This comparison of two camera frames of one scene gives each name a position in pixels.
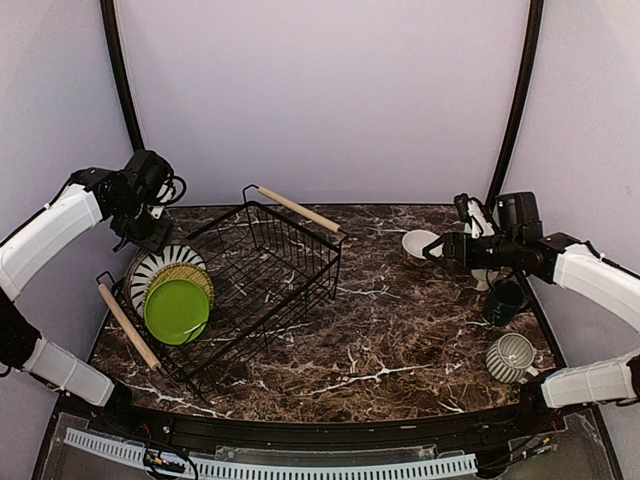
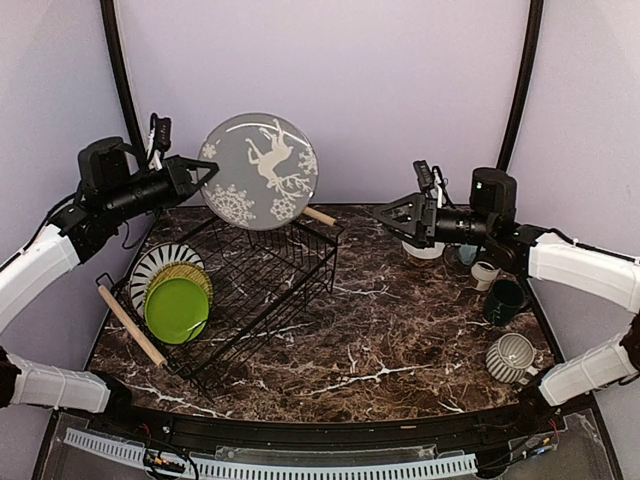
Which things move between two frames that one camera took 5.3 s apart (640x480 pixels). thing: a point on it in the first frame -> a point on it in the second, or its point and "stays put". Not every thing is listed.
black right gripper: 453,241 -> 420,205
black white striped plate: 147,263 stays put
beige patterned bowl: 413,242 stays put
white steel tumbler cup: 481,276 stays put
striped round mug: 510,359 stays put
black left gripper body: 136,226 -> 126,196
